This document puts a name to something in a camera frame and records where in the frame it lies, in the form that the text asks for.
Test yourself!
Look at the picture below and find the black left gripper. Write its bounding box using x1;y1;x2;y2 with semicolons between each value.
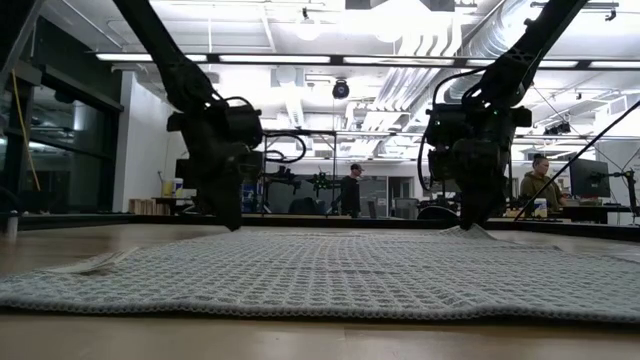
166;96;265;233

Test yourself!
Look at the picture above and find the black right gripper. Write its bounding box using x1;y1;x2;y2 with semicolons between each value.
424;103;533;232

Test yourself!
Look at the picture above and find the grey waffle microfiber towel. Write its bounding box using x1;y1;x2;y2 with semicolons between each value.
0;224;640;325

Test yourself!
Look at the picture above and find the black round chair back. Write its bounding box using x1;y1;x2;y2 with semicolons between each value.
417;205;460;222

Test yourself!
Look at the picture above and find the black computer monitor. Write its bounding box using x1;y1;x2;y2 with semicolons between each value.
174;158;199;191
569;157;612;199

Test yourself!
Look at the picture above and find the person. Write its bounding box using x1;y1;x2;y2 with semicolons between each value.
338;162;366;219
519;152;570;212

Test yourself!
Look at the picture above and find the grey office chair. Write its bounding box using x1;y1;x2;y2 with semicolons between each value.
393;196;421;220

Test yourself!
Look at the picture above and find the stack of wooden blocks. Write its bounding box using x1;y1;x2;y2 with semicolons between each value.
127;197;160;216

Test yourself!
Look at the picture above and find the dark background desk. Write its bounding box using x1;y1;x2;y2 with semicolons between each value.
559;203;640;225

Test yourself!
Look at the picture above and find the black beam with light bars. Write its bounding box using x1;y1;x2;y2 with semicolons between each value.
94;51;640;71

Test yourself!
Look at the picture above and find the white round ceiling lamp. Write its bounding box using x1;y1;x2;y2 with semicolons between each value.
293;14;322;42

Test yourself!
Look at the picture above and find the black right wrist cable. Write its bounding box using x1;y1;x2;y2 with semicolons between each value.
416;66;490;194

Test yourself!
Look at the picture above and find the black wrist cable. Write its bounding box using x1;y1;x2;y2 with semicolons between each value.
261;131;308;165
416;66;490;194

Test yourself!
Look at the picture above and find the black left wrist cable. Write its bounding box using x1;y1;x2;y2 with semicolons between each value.
261;131;308;165

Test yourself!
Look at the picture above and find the black background rig frame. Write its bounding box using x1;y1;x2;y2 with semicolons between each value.
261;128;340;217

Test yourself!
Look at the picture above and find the long black arm cable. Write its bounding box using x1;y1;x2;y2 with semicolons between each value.
513;98;640;222

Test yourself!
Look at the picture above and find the black aluminium table frame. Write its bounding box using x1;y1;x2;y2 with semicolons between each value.
0;212;640;244

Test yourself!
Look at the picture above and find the white table post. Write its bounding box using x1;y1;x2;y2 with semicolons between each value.
4;210;20;239

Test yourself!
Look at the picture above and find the thin yellow cable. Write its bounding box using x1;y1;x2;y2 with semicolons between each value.
10;68;43;193

